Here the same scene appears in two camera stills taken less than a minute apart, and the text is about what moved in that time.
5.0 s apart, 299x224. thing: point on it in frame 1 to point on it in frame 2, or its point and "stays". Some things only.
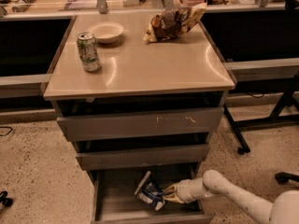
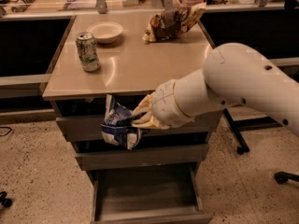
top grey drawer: [140, 125] stays
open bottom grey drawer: [114, 199] stays
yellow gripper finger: [174, 198] to [149, 121]
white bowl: [106, 32] stays
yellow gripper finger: [173, 189] to [146, 104]
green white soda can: [89, 52] stays
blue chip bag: [150, 192] to [116, 127]
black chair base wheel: [283, 177] stays
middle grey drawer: [148, 157] stays
